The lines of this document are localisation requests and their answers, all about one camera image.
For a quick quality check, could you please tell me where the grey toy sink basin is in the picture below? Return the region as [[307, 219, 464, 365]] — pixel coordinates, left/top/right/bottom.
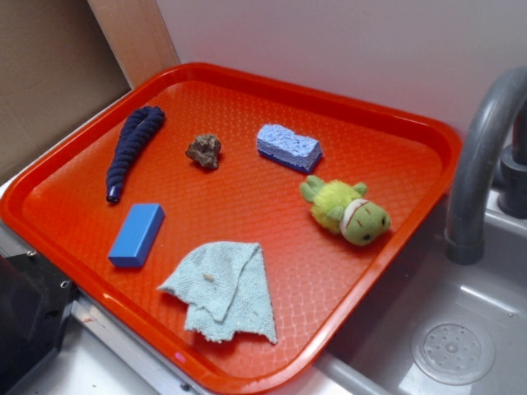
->
[[316, 203, 526, 394]]

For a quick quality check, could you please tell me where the orange plastic tray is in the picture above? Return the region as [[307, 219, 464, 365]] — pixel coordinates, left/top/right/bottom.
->
[[1, 63, 461, 394]]

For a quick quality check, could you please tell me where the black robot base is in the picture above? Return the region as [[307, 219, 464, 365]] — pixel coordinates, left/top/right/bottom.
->
[[1, 254, 76, 394]]

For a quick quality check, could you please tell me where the grey faucet handle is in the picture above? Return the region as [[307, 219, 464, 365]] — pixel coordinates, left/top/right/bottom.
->
[[497, 103, 526, 219]]

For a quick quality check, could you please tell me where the brown rock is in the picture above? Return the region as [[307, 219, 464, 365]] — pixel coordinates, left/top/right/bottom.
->
[[185, 134, 222, 170]]

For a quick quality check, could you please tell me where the dark blue twisted rope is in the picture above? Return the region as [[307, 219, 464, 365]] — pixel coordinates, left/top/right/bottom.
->
[[105, 105, 166, 204]]

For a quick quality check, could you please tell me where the blue rectangular block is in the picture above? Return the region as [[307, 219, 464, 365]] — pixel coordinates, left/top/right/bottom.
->
[[108, 203, 165, 268]]

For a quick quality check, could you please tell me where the blue sponge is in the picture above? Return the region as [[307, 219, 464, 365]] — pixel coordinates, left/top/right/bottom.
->
[[256, 124, 323, 174]]

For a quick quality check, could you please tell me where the grey toy faucet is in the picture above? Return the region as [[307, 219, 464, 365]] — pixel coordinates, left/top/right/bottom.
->
[[445, 67, 526, 265]]

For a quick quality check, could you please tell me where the green plush animal toy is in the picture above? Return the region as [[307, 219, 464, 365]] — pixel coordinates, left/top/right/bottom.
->
[[300, 175, 391, 247]]

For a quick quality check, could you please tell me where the light blue cloth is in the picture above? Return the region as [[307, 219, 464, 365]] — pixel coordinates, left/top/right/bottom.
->
[[158, 241, 277, 345]]

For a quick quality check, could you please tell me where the wooden board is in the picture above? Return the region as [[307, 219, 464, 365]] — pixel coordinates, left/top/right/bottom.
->
[[88, 0, 180, 89]]

